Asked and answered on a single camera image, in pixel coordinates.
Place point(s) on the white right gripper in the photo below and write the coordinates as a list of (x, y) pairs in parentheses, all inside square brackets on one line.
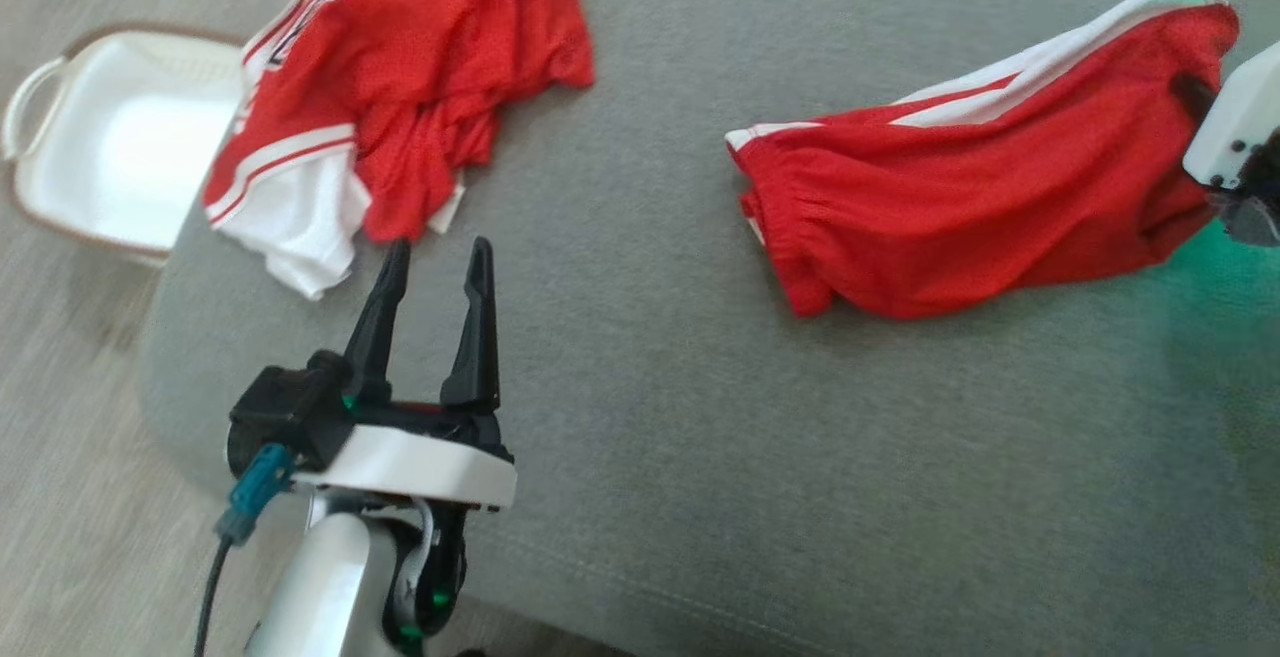
[(1245, 117)]

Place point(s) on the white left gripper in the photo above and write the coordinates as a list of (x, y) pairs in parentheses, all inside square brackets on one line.
[(420, 467)]

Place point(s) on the red shorts with white stripes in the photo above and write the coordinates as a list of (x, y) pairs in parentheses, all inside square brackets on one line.
[(950, 207)]

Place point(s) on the red numbered jersey white sleeves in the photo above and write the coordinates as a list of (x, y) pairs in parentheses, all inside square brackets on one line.
[(420, 67)]

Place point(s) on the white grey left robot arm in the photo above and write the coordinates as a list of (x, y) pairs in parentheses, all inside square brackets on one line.
[(320, 577)]

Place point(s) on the grey fabric sofa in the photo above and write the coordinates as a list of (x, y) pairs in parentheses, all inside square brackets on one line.
[(700, 417)]

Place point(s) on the white laundry basket brown rim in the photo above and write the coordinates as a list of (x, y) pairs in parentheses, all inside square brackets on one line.
[(120, 147)]

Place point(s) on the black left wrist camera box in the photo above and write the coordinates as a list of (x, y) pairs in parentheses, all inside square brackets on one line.
[(290, 412)]

